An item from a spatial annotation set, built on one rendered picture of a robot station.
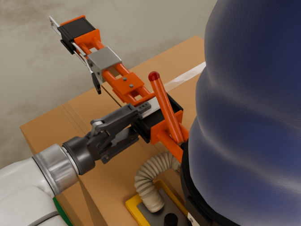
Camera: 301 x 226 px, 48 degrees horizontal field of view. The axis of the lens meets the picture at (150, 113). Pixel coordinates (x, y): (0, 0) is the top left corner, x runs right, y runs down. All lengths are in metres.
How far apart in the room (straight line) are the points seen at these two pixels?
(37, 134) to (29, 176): 0.82
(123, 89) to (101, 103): 0.72
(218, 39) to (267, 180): 0.17
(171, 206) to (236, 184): 0.36
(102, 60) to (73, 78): 1.57
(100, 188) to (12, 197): 0.24
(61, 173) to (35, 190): 0.05
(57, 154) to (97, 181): 0.18
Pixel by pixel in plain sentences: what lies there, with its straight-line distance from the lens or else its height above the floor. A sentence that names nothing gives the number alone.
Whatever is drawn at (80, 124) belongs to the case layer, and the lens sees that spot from 1.45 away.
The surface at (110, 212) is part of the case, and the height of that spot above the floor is 0.96.
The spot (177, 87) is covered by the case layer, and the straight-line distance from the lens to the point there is 1.56.
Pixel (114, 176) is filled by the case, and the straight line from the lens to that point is 0.82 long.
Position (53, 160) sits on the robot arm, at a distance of 0.66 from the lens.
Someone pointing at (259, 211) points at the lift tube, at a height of 1.29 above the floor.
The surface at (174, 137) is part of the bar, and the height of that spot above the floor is 1.10.
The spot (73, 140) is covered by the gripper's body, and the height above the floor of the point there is 1.12.
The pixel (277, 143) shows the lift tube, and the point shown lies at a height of 1.41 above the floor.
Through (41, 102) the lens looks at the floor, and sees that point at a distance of 2.32.
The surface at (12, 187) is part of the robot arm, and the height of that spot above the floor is 1.13.
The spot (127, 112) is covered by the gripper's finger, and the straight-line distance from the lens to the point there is 0.69.
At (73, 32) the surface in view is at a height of 1.11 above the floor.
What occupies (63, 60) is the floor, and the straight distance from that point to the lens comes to 2.57.
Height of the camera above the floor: 1.67
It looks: 51 degrees down
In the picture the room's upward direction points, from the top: straight up
